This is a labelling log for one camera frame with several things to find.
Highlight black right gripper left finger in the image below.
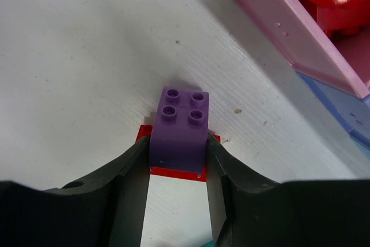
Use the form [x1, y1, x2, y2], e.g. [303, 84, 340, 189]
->
[1, 137, 150, 246]

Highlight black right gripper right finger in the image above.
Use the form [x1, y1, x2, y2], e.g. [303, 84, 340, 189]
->
[206, 136, 369, 246]

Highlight red lego plate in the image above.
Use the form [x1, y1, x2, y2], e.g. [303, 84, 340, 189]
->
[135, 124, 206, 182]

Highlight purple curved lego brick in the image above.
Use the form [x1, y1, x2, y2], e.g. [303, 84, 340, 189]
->
[149, 86, 209, 175]

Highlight dark blue bin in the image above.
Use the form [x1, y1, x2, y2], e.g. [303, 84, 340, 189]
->
[298, 73, 369, 156]

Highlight pink bin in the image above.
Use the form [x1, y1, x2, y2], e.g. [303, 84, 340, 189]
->
[235, 0, 369, 98]

